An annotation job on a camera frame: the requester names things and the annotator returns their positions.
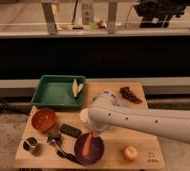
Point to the white cup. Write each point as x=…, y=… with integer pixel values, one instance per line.
x=84, y=117

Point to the red-yellow apple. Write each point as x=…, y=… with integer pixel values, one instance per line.
x=130, y=153

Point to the green plastic tray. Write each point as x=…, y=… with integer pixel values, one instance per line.
x=55, y=91

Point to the black machine in background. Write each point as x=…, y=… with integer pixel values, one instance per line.
x=158, y=13

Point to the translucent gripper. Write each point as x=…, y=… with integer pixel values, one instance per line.
x=96, y=130

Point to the orange-red pepper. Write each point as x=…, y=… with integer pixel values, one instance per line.
x=87, y=145

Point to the purple bowl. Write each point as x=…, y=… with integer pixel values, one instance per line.
x=96, y=150

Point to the small dark metal object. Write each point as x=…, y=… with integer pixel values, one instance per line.
x=54, y=139

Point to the black rectangular block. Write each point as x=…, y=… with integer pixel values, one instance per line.
x=70, y=131

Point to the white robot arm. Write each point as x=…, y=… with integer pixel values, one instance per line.
x=172, y=124

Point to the black handled utensil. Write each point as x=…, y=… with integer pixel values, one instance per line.
x=68, y=156

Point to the red-orange bowl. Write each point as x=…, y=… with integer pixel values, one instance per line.
x=44, y=120

